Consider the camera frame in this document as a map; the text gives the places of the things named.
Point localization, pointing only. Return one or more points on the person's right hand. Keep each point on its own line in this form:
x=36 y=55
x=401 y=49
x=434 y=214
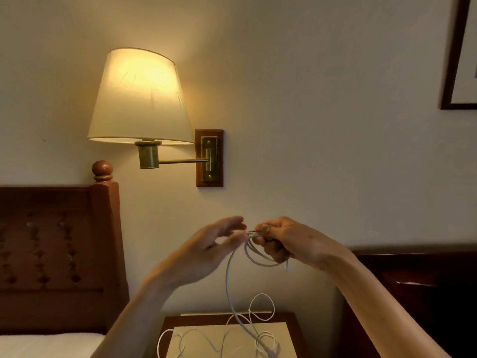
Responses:
x=298 y=242

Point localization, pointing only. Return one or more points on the person's left hand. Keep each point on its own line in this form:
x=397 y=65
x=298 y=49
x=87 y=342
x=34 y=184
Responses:
x=199 y=253

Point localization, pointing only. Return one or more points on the person's right thumb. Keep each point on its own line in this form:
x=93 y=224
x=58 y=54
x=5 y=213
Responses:
x=268 y=225

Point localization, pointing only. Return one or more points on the person's left fingers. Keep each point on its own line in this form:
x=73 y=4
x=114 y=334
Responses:
x=231 y=231

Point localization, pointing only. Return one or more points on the person's left forearm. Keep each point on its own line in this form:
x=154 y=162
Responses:
x=130 y=320

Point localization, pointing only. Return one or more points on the person's right forearm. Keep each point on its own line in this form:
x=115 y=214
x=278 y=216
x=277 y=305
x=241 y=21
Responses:
x=380 y=309

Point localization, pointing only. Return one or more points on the wooden lamp mounting plate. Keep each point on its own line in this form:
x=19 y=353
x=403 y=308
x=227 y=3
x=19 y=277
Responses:
x=210 y=158

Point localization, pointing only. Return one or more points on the wooden nightstand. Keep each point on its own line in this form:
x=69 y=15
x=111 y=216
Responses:
x=231 y=331

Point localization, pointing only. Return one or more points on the cream paper mat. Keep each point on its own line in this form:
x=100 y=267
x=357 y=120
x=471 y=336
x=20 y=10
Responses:
x=231 y=341

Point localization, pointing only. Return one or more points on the dark wooden headboard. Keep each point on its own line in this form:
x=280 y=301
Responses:
x=417 y=290

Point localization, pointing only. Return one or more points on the dark framed picture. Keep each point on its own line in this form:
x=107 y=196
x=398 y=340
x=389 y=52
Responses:
x=460 y=52

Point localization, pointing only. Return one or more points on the wall lamp with cream shade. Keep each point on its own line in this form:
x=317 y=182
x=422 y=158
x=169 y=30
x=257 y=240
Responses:
x=141 y=104

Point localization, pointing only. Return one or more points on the wooden headboard with knob post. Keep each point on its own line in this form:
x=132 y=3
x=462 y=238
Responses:
x=56 y=257

